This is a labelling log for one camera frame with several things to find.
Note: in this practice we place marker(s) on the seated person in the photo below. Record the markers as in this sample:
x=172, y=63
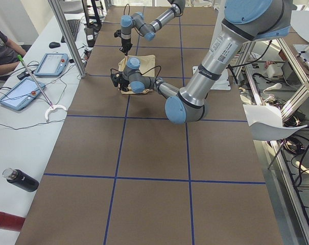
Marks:
x=9, y=51

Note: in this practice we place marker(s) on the black computer mouse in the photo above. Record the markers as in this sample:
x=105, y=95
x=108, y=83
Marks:
x=54, y=44

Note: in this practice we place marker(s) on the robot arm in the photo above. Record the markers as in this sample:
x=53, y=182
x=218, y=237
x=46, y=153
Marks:
x=147, y=30
x=243, y=21

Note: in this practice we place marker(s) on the black monitor stand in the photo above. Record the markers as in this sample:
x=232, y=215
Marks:
x=92, y=16

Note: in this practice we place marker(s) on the far blue teach pendant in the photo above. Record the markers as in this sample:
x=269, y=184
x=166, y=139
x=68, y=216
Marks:
x=52, y=65

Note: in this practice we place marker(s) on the red bottle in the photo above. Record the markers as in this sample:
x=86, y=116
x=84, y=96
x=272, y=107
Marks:
x=11, y=222

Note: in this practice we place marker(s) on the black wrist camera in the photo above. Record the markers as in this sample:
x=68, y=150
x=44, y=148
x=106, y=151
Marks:
x=115, y=76
x=117, y=34

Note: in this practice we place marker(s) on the near blue teach pendant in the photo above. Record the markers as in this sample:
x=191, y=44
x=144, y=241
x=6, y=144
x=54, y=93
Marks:
x=21, y=95

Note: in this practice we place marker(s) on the beige long-sleeve printed shirt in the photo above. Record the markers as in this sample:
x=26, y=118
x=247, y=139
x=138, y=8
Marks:
x=146, y=63

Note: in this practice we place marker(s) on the black thermos bottle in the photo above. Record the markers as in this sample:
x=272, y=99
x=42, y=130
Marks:
x=20, y=179

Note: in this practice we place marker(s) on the white hook reacher stick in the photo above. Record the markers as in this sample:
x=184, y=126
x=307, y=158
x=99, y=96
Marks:
x=52, y=106

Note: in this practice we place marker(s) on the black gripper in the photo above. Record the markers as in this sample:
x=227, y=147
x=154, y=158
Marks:
x=123, y=83
x=125, y=42

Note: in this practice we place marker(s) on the black keyboard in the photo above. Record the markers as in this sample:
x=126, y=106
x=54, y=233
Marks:
x=74, y=26

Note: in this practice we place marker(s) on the aluminium frame post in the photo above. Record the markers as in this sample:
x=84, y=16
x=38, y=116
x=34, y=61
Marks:
x=60, y=17

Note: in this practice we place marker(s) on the blue teach pendant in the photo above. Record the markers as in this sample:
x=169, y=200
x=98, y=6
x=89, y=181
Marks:
x=21, y=95
x=52, y=65

